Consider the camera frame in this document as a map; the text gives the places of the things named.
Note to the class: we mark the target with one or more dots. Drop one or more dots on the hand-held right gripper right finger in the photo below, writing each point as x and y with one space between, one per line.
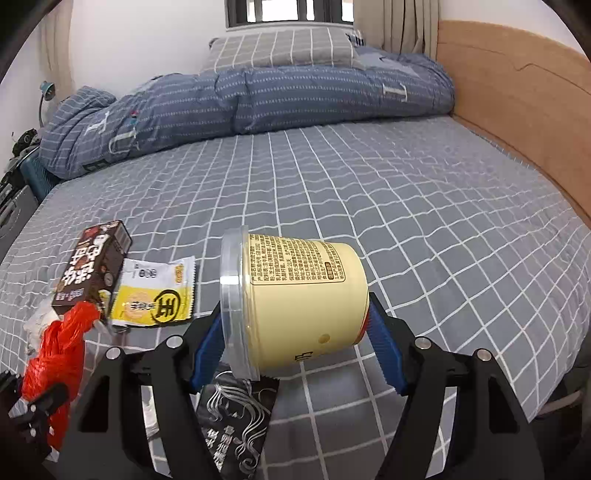
387 353

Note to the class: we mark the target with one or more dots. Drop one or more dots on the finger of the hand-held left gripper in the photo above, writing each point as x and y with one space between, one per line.
39 415

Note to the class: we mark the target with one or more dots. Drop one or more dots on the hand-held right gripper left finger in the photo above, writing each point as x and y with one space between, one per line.
207 357

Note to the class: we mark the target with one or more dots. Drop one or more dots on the red plastic bag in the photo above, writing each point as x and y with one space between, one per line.
60 350

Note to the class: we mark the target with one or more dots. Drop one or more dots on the yellow cup with clear lid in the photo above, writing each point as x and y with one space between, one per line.
295 300

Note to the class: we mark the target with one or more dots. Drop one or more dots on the brown printed carton box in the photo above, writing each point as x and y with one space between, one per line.
87 263

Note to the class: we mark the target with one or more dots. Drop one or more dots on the black printed sachet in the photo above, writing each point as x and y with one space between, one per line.
235 424

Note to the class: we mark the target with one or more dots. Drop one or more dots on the yellow and white sachet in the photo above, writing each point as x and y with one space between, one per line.
147 300

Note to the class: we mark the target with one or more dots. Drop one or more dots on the clear plastic wrapper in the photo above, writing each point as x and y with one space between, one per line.
39 323

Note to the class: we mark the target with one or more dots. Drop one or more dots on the bed with grey checked sheet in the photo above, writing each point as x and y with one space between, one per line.
369 184

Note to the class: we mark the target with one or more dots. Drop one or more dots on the grey suitcase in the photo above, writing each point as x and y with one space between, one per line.
14 221

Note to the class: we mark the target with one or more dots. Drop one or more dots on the blue striped duvet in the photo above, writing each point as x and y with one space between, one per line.
277 97

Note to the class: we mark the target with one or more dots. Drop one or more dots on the dark clutter pile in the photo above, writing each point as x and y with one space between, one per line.
25 141

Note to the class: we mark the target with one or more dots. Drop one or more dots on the wooden headboard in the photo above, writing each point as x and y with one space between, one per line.
508 92

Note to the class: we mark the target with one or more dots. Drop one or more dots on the blue desk lamp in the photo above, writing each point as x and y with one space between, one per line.
47 90

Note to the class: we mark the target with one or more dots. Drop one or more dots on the grey checked pillow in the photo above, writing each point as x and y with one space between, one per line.
277 46

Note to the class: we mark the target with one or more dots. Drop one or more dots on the dark framed window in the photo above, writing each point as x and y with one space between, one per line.
286 11

